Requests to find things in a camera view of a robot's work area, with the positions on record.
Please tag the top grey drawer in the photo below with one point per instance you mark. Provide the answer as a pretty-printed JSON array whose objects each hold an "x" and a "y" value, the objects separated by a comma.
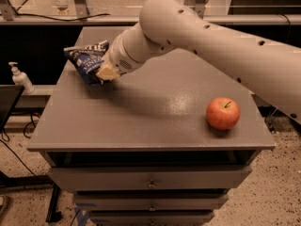
[{"x": 149, "y": 178}]

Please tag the grey drawer cabinet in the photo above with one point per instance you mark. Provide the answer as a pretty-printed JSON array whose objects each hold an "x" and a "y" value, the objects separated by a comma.
[{"x": 153, "y": 117}]

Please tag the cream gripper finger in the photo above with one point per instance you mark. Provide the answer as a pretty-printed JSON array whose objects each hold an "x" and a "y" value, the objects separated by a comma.
[{"x": 108, "y": 71}]

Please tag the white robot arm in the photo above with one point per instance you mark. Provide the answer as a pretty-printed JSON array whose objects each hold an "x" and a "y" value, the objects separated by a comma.
[{"x": 270, "y": 69}]

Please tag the bottom grey drawer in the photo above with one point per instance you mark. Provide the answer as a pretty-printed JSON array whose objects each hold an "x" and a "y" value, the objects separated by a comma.
[{"x": 149, "y": 218}]

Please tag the grey metal railing frame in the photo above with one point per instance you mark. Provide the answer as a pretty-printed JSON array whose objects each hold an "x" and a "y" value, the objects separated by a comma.
[{"x": 241, "y": 12}]

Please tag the grey drawer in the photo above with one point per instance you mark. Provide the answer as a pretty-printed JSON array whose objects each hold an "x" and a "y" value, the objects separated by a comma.
[
  {"x": 151, "y": 202},
  {"x": 149, "y": 218},
  {"x": 149, "y": 178}
]

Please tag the white pump dispenser bottle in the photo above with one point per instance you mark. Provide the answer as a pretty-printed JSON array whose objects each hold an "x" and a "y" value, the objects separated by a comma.
[{"x": 21, "y": 78}]

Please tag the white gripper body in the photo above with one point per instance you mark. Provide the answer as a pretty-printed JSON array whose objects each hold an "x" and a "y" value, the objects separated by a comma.
[{"x": 118, "y": 60}]

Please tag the blue potato chip bag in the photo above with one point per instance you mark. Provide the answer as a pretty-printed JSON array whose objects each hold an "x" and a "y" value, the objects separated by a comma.
[{"x": 87, "y": 60}]

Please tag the red apple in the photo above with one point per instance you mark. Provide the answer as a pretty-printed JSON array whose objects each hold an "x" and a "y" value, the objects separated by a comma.
[{"x": 222, "y": 113}]

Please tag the middle grey drawer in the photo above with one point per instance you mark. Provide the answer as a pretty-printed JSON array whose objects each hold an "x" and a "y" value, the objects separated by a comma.
[{"x": 151, "y": 202}]

